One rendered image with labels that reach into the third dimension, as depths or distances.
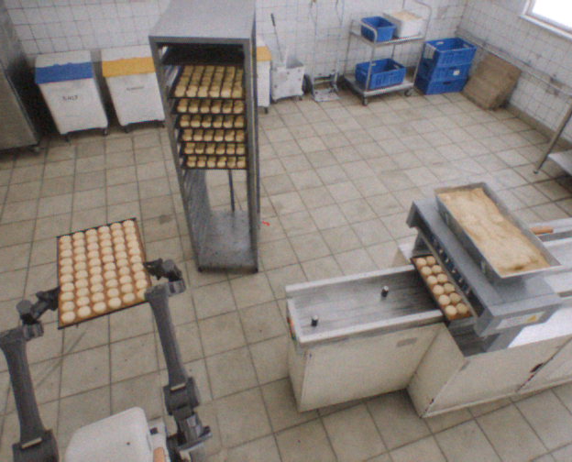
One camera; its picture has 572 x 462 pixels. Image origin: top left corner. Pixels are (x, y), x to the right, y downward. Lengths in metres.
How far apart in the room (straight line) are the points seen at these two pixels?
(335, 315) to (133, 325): 1.62
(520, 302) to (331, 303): 0.82
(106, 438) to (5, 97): 3.85
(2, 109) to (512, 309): 4.48
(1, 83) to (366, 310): 3.86
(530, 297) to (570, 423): 1.41
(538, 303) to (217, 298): 2.10
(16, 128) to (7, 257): 1.47
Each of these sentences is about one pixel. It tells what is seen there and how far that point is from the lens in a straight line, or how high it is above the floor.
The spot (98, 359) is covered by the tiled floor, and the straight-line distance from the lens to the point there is 3.03.
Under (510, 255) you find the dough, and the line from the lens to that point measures 1.87.
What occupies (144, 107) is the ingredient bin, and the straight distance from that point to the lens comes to 4.93.
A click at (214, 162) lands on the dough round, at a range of 2.51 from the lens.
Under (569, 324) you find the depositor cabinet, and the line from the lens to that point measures 2.43.
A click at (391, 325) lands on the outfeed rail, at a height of 0.89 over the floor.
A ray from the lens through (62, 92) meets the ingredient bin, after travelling 4.89.
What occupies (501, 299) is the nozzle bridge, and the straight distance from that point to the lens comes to 1.86.
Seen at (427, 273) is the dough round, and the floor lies 0.92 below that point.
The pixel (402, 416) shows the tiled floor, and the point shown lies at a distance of 2.76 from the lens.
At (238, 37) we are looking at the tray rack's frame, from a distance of 2.10.
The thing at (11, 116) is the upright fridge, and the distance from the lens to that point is 4.80.
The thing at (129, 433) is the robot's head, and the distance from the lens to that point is 1.29.
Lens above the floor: 2.49
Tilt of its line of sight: 45 degrees down
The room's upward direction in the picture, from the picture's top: 2 degrees clockwise
